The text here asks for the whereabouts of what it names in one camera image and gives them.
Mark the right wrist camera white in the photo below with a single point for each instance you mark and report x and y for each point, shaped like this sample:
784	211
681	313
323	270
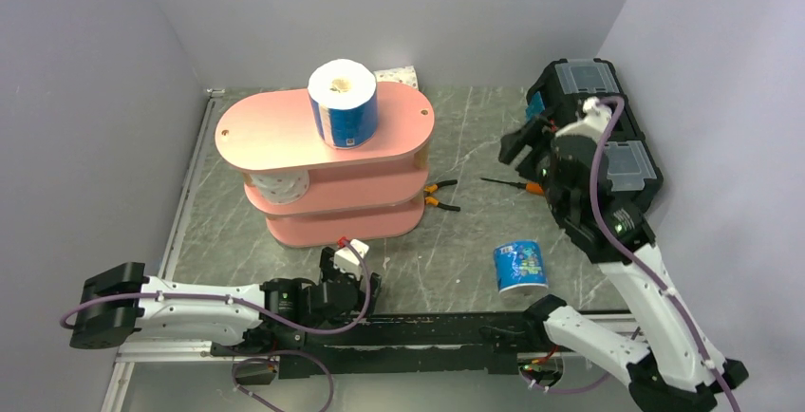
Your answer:
591	123

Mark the pink three-tier shelf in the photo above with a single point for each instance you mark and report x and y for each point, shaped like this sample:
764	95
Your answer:
372	191

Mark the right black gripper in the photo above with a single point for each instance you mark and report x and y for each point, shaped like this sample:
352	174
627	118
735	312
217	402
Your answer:
513	143

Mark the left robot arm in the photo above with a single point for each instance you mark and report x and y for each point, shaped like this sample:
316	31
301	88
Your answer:
124	303

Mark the blue roll front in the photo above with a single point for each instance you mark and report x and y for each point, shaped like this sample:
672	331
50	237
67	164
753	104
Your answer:
520	269

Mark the floral paper roll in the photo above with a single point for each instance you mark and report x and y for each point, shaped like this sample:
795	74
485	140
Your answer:
404	75
281	188

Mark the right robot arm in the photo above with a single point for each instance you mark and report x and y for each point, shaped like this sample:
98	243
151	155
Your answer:
674	367

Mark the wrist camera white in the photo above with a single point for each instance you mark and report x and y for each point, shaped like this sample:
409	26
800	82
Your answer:
348	258
591	123

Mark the black plastic toolbox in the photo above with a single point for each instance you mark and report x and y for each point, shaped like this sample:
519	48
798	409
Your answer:
559	93

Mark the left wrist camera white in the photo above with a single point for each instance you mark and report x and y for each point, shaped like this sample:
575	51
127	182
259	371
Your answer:
348	258

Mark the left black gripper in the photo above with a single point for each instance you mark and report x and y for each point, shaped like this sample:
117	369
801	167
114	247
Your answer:
327	271

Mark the blue roll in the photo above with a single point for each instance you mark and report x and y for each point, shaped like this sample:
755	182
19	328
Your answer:
520	269
344	103

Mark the orange handled screwdriver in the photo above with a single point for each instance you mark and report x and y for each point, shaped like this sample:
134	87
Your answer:
527	186

